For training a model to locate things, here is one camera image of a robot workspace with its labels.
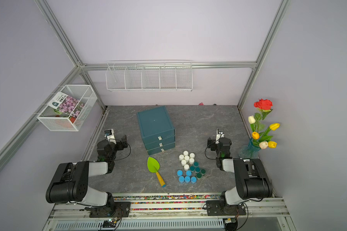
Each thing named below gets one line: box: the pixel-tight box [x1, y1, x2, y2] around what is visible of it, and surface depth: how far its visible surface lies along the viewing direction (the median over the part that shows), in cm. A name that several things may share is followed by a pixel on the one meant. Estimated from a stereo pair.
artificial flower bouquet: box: [248, 98, 281, 150], surface depth 74 cm
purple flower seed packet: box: [47, 91, 86, 119], surface depth 75 cm
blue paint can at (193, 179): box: [190, 176, 198, 184], surface depth 82 cm
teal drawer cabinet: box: [136, 105, 176, 156], surface depth 85 cm
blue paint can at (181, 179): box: [178, 175, 185, 184], surface depth 82 cm
